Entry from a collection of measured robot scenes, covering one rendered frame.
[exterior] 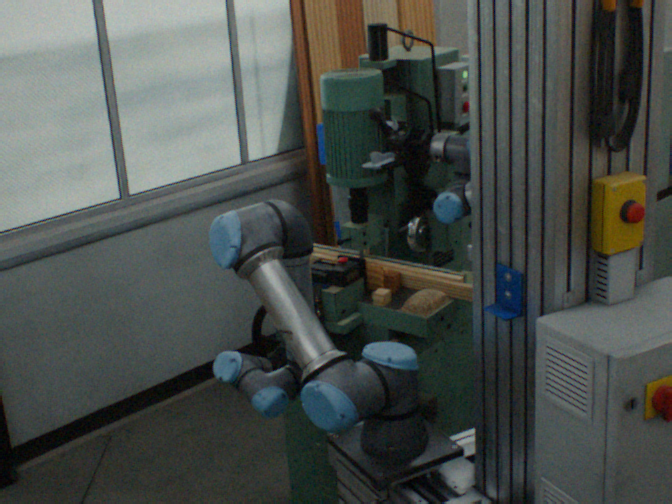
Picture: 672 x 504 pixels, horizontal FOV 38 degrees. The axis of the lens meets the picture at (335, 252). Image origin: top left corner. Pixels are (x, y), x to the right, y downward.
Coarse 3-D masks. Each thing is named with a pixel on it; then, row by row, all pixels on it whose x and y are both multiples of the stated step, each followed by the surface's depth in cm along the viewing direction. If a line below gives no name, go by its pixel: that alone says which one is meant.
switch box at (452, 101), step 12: (444, 72) 284; (456, 72) 282; (468, 72) 288; (444, 84) 285; (456, 84) 283; (468, 84) 289; (444, 96) 286; (456, 96) 285; (468, 96) 290; (444, 108) 288; (456, 108) 286; (444, 120) 289; (456, 120) 287
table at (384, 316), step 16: (400, 288) 280; (368, 304) 271; (400, 304) 269; (448, 304) 268; (464, 304) 275; (352, 320) 270; (368, 320) 273; (384, 320) 269; (400, 320) 266; (416, 320) 262; (432, 320) 262; (448, 320) 269
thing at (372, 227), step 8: (368, 216) 290; (376, 216) 290; (384, 216) 290; (344, 224) 285; (352, 224) 284; (360, 224) 284; (368, 224) 283; (376, 224) 286; (344, 232) 284; (352, 232) 282; (360, 232) 281; (368, 232) 284; (376, 232) 287; (352, 240) 283; (360, 240) 281; (368, 240) 284; (376, 240) 288; (344, 248) 285; (352, 248) 284; (360, 248) 282
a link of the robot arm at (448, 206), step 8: (456, 184) 240; (464, 184) 234; (448, 192) 233; (456, 192) 233; (464, 192) 232; (440, 200) 232; (448, 200) 231; (456, 200) 231; (464, 200) 232; (440, 208) 233; (448, 208) 232; (456, 208) 231; (464, 208) 232; (440, 216) 234; (448, 216) 233; (456, 216) 232; (464, 216) 235
